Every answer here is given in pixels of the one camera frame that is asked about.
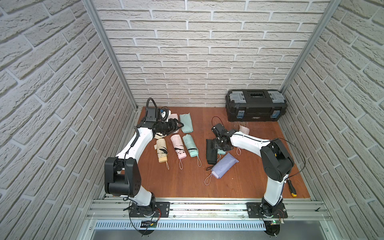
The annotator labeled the light pink sleeved umbrella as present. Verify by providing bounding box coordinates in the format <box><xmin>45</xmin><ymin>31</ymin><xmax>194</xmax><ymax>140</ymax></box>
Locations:
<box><xmin>168</xmin><ymin>113</ymin><xmax>179</xmax><ymax>134</ymax></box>

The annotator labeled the black umbrella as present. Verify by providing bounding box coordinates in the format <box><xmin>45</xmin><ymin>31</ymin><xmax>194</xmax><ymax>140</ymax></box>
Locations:
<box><xmin>206</xmin><ymin>139</ymin><xmax>218</xmax><ymax>171</ymax></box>

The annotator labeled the lilac sleeved umbrella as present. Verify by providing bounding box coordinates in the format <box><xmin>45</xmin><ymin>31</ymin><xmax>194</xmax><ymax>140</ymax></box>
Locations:
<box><xmin>204</xmin><ymin>153</ymin><xmax>239</xmax><ymax>186</ymax></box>

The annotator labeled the mint green sleeved umbrella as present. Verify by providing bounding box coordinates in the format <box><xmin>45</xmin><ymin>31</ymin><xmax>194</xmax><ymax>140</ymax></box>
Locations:
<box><xmin>180</xmin><ymin>113</ymin><xmax>194</xmax><ymax>134</ymax></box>

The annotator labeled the beige umbrella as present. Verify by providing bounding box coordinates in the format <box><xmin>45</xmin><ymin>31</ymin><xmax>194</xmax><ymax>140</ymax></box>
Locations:
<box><xmin>154</xmin><ymin>138</ymin><xmax>170</xmax><ymax>170</ymax></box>

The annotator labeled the beige umbrella sleeve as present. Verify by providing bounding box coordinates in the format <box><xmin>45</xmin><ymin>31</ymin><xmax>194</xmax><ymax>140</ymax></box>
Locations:
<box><xmin>154</xmin><ymin>133</ymin><xmax>166</xmax><ymax>140</ymax></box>

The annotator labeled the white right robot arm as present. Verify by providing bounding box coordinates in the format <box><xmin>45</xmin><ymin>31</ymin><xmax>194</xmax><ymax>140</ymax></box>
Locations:
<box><xmin>212</xmin><ymin>124</ymin><xmax>295</xmax><ymax>217</ymax></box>

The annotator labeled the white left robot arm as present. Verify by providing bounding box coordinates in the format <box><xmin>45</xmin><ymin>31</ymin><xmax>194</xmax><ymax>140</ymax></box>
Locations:
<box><xmin>104</xmin><ymin>119</ymin><xmax>184</xmax><ymax>214</ymax></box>

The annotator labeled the small mint green sleeve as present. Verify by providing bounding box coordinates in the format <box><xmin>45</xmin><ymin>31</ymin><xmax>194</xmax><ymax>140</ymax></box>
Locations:
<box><xmin>217</xmin><ymin>149</ymin><xmax>227</xmax><ymax>156</ymax></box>

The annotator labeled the black plastic toolbox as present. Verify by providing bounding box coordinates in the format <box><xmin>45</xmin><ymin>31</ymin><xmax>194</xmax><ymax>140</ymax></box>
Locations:
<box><xmin>225</xmin><ymin>90</ymin><xmax>288</xmax><ymax>122</ymax></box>

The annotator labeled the black yellow screwdriver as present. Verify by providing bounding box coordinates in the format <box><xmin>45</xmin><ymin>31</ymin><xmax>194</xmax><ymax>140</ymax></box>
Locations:
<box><xmin>287</xmin><ymin>179</ymin><xmax>297</xmax><ymax>198</ymax></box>

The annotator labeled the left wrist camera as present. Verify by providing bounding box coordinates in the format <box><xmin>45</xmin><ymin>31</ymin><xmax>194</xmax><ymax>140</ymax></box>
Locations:
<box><xmin>145</xmin><ymin>98</ymin><xmax>170</xmax><ymax>122</ymax></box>

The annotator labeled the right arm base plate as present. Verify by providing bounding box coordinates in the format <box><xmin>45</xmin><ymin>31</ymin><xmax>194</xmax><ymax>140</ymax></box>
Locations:
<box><xmin>246</xmin><ymin>201</ymin><xmax>288</xmax><ymax>219</ymax></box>

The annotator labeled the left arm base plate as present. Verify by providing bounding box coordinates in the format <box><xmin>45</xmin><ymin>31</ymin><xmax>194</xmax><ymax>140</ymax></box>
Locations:
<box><xmin>129</xmin><ymin>201</ymin><xmax>171</xmax><ymax>219</ymax></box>

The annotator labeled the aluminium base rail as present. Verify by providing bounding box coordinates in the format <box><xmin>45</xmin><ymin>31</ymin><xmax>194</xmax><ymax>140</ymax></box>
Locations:
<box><xmin>77</xmin><ymin>195</ymin><xmax>341</xmax><ymax>240</ymax></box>

